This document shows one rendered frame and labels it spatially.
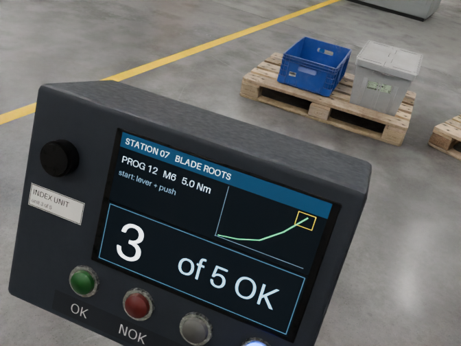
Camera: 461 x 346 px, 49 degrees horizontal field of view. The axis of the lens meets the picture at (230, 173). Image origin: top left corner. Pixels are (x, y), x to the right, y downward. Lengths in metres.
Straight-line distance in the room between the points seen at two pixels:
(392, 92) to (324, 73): 0.48
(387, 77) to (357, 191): 3.27
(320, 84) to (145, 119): 3.34
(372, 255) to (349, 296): 0.34
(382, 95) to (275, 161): 3.32
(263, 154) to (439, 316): 2.02
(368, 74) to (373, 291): 1.76
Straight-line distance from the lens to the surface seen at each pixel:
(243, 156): 0.35
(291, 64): 3.71
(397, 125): 3.58
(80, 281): 0.43
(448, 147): 3.77
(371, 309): 2.21
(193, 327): 0.40
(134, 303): 0.41
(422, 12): 7.97
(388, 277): 2.40
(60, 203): 0.43
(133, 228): 0.40
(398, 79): 3.60
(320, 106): 3.62
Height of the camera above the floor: 1.42
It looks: 31 degrees down
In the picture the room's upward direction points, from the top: 11 degrees clockwise
